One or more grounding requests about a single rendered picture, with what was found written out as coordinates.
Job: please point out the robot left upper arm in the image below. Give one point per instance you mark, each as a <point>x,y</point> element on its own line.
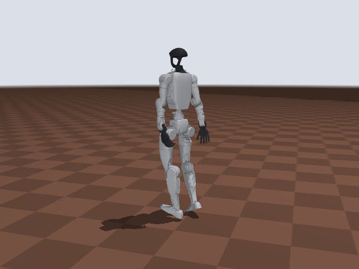
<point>164,81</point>

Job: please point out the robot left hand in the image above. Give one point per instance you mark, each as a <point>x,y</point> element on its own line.
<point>165,138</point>

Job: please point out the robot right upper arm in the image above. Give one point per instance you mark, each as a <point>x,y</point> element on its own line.
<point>195,92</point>

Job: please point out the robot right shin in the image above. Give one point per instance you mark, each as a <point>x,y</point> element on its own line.
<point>190,182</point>

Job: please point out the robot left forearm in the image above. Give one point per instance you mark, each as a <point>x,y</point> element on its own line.
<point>160,113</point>

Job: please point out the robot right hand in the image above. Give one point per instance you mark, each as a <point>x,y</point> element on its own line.
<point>203,132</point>

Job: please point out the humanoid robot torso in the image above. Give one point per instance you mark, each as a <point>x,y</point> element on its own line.
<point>179,97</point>

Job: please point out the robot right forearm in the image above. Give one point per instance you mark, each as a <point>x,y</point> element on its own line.
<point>199,112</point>

